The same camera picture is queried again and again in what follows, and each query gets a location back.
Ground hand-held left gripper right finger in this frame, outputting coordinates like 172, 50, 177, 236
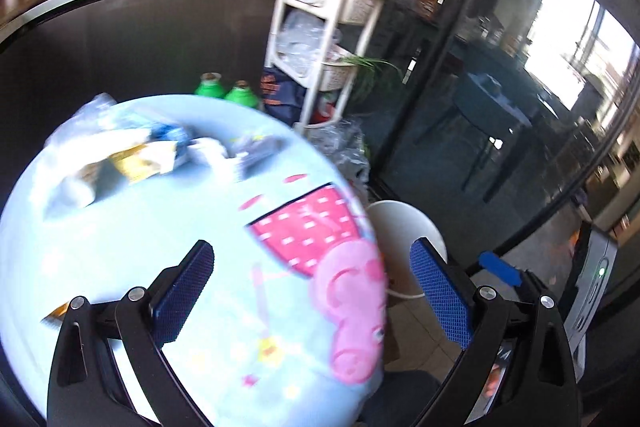
410, 237, 583, 427

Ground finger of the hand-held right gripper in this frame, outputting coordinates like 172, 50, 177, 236
477, 251, 543, 303

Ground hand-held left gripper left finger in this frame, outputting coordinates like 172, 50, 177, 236
46, 239, 216, 427

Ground white round bin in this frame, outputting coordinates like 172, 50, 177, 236
367, 200, 448, 300

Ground yellow snack wrapper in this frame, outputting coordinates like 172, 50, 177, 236
107, 142, 178, 182

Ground blue white small box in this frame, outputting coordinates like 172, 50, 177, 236
150, 122, 193, 152

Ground round table, blue cartoon cloth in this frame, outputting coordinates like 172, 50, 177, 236
0, 94, 388, 427

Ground white appliance green light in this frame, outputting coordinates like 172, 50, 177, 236
562, 224, 621, 383

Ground orange brown wrapper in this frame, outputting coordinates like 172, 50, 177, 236
41, 299, 71, 325

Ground crumpled clear plastic bag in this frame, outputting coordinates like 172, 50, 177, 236
305, 119, 371, 188

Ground green plastic bottle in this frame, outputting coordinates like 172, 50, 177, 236
194, 73, 228, 98
224, 80, 263, 108

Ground red white packet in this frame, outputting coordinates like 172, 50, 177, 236
312, 92, 346, 122

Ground dark blue bag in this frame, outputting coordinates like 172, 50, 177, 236
260, 67, 306, 125

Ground green spider plant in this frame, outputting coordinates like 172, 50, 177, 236
345, 54, 403, 98

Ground kitchen counter dark cabinets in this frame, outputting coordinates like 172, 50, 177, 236
0, 0, 286, 108

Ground clear plastic bag bundle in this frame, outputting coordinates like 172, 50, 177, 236
277, 12, 341, 72

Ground white storage rack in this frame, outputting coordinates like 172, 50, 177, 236
265, 0, 407, 130

